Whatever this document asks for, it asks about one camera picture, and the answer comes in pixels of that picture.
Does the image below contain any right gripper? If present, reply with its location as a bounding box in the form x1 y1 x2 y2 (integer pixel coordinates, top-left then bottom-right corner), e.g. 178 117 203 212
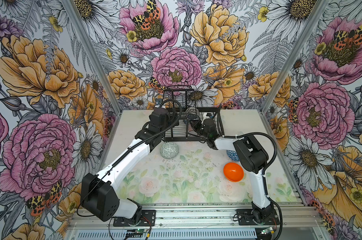
189 118 209 139

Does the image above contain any black wire dish rack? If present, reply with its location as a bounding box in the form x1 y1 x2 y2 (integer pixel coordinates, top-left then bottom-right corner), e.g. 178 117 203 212
163 84 224 143

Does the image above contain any maroon patterned white bowl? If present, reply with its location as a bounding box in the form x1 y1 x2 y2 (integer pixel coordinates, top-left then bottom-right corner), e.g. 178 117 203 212
185 107 200 118

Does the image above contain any green patterned bowl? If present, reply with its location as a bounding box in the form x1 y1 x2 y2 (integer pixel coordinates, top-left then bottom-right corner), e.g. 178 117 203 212
160 142 180 159

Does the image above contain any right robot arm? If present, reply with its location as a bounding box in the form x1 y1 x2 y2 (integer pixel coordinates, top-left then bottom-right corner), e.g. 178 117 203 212
189 119 277 225

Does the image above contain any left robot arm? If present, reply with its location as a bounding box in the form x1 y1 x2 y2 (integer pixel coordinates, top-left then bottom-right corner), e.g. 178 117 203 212
80 108 182 225

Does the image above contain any dark blue patterned bowl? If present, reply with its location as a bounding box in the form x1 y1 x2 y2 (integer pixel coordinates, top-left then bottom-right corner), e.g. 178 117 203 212
226 150 240 162

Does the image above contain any plain orange bowl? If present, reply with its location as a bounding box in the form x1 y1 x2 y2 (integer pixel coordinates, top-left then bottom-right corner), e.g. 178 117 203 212
223 162 244 183

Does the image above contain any green circuit board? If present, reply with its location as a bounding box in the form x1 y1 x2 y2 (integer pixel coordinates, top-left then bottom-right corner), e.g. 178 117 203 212
126 229 150 238

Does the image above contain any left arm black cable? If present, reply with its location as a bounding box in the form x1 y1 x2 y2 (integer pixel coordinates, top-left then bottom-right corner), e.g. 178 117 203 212
76 98 183 217

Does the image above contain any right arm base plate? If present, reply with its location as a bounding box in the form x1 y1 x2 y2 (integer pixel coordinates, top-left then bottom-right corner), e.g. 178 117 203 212
236 209 280 226

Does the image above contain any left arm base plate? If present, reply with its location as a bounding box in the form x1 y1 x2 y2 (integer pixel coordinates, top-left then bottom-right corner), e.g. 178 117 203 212
113 210 157 227

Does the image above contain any aluminium front rail frame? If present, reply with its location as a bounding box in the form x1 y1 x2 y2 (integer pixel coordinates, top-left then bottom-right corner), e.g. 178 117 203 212
65 203 331 240

